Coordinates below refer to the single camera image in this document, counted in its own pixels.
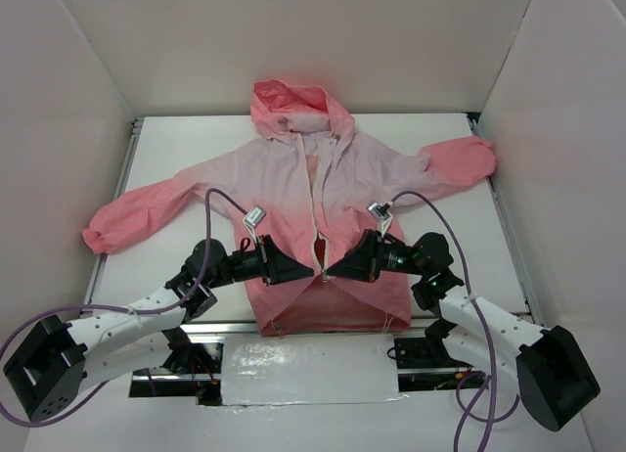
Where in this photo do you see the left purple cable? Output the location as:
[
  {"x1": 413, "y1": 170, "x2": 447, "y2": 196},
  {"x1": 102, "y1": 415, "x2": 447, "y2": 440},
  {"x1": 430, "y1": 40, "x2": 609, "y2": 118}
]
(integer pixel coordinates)
[{"x1": 0, "y1": 189, "x2": 253, "y2": 428}]

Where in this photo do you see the white foil-taped panel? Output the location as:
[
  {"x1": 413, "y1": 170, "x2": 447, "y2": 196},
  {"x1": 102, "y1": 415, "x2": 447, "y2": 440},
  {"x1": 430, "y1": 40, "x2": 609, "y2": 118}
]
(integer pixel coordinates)
[{"x1": 221, "y1": 334, "x2": 402, "y2": 406}]

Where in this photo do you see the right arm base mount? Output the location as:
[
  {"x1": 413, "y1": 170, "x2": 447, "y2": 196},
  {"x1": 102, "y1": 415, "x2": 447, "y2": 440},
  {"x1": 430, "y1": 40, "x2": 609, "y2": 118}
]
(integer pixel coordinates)
[{"x1": 386, "y1": 322, "x2": 473, "y2": 392}]

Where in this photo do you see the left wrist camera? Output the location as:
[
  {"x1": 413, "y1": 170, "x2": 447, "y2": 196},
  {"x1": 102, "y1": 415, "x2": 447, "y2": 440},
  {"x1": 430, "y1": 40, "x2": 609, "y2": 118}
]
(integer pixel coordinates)
[{"x1": 243, "y1": 206, "x2": 267, "y2": 229}]

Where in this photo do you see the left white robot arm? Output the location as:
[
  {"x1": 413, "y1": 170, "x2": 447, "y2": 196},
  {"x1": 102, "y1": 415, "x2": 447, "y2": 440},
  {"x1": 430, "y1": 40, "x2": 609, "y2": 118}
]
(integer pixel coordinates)
[{"x1": 3, "y1": 236, "x2": 314, "y2": 428}]

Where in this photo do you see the pink gradient hooded jacket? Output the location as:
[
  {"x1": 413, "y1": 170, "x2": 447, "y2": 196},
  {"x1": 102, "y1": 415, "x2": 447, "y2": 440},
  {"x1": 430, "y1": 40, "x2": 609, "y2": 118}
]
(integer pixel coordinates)
[{"x1": 82, "y1": 79, "x2": 497, "y2": 336}]

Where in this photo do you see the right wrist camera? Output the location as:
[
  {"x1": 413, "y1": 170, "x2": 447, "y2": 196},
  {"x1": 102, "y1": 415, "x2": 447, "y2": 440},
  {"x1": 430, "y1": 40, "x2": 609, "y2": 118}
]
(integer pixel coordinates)
[{"x1": 367, "y1": 202, "x2": 392, "y2": 223}]

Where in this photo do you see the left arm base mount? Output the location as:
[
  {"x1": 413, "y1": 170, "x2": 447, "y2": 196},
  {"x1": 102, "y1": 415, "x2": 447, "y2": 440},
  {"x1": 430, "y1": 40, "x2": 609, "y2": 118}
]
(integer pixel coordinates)
[{"x1": 129, "y1": 328, "x2": 224, "y2": 406}]

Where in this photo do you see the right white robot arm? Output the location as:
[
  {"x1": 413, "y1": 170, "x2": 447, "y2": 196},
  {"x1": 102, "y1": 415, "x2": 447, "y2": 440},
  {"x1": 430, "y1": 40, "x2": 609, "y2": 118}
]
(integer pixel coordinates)
[{"x1": 327, "y1": 230, "x2": 601, "y2": 431}]

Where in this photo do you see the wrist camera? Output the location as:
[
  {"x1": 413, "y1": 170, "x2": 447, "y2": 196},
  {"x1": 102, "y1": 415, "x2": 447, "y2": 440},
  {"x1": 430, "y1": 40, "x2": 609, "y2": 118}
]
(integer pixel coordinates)
[
  {"x1": 367, "y1": 202, "x2": 392, "y2": 223},
  {"x1": 243, "y1": 206, "x2": 267, "y2": 229}
]

